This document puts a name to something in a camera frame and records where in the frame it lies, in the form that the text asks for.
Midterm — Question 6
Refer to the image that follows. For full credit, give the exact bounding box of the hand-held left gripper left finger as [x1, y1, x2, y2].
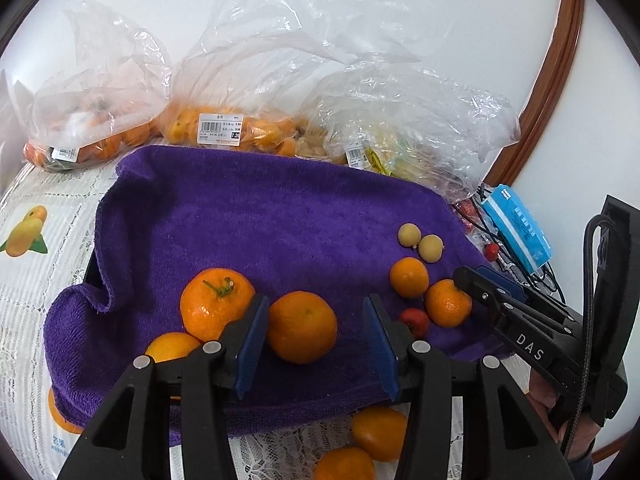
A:
[59, 294, 271, 480]

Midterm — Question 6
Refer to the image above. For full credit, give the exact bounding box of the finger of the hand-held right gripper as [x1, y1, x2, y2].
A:
[475, 265, 583, 318]
[452, 266, 508, 331]

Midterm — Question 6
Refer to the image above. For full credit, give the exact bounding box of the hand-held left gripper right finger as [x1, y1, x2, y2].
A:
[362, 294, 576, 480]

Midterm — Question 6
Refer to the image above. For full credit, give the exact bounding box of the large orange with stem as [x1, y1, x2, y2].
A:
[179, 268, 257, 343]

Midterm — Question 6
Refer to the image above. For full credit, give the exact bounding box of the small orange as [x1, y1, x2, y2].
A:
[390, 257, 430, 299]

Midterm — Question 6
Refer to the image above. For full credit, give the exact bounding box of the purple towel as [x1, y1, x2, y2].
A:
[44, 145, 511, 448]

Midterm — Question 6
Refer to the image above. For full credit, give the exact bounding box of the person's right hand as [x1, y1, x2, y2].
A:
[527, 375, 598, 461]

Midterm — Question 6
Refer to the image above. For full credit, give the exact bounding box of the blue tissue pack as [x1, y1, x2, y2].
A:
[481, 185, 555, 272]

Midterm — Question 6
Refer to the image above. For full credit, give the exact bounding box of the clear bag of yellow fruit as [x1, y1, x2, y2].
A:
[300, 62, 521, 201]

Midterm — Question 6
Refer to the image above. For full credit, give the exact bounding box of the clear bag of stemmed oranges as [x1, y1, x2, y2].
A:
[22, 0, 173, 173]

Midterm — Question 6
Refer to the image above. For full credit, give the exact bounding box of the clear bag of small oranges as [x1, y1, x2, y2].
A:
[160, 0, 421, 161]

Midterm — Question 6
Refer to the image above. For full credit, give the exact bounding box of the black wire rack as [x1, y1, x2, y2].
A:
[450, 185, 566, 306]

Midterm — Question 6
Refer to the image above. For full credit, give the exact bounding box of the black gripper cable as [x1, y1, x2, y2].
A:
[562, 214, 613, 458]

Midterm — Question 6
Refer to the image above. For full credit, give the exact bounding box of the brown wooden door frame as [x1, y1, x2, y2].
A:
[492, 0, 586, 188]

